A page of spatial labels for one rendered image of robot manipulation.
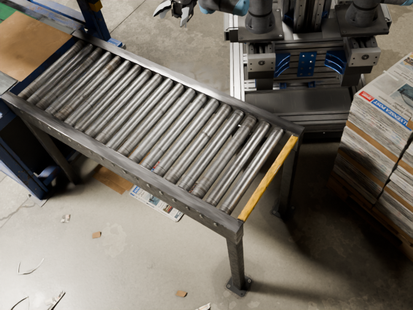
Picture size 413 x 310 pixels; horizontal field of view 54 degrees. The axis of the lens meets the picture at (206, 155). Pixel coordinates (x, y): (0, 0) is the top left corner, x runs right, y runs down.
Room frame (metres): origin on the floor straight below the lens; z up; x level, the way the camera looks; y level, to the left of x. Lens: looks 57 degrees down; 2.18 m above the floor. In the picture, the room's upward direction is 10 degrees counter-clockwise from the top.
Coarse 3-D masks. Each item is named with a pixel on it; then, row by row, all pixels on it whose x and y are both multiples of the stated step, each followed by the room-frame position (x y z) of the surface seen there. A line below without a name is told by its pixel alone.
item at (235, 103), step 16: (80, 32) 1.82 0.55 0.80; (112, 48) 1.65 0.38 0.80; (144, 64) 1.49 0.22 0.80; (176, 80) 1.35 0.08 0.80; (192, 80) 1.33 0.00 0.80; (208, 96) 1.22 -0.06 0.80; (224, 96) 1.20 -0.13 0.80; (256, 112) 1.08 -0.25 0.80; (272, 128) 1.00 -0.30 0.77; (288, 128) 0.97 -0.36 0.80; (304, 128) 0.95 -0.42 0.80
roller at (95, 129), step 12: (144, 72) 1.44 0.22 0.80; (132, 84) 1.37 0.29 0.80; (144, 84) 1.39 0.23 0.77; (120, 96) 1.31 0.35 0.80; (132, 96) 1.32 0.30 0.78; (108, 108) 1.25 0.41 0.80; (120, 108) 1.26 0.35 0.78; (96, 120) 1.20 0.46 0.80; (108, 120) 1.20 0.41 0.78; (96, 132) 1.14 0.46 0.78
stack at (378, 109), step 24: (384, 72) 1.15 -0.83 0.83; (408, 72) 1.13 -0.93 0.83; (360, 96) 1.05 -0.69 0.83; (384, 96) 1.02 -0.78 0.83; (408, 96) 1.00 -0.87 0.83; (360, 120) 1.01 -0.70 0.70; (384, 120) 0.92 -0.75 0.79; (408, 120) 0.88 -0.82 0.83; (360, 144) 0.97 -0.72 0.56; (384, 144) 0.89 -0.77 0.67; (408, 144) 0.83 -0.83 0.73; (336, 168) 1.04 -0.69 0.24; (384, 168) 0.84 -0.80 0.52; (336, 192) 1.00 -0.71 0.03; (360, 192) 0.89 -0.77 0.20; (384, 192) 0.80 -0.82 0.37; (408, 192) 0.72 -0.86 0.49; (360, 216) 0.84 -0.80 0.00; (408, 216) 0.67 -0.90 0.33; (408, 240) 0.61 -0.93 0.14
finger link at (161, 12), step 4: (168, 0) 1.33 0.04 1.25; (160, 4) 1.31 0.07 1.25; (164, 4) 1.30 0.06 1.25; (168, 4) 1.30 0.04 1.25; (160, 8) 1.29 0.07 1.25; (164, 8) 1.29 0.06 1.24; (168, 8) 1.30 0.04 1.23; (156, 12) 1.27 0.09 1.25; (160, 12) 1.28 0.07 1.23; (164, 12) 1.30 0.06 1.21; (160, 16) 1.30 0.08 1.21; (164, 16) 1.31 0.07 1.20
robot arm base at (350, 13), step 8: (352, 8) 1.53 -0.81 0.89; (360, 8) 1.49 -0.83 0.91; (368, 8) 1.47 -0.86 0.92; (376, 8) 1.49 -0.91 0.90; (352, 16) 1.50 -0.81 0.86; (360, 16) 1.48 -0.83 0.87; (368, 16) 1.47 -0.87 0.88; (376, 16) 1.48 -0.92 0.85; (352, 24) 1.49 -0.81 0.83; (360, 24) 1.46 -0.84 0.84; (368, 24) 1.45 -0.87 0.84
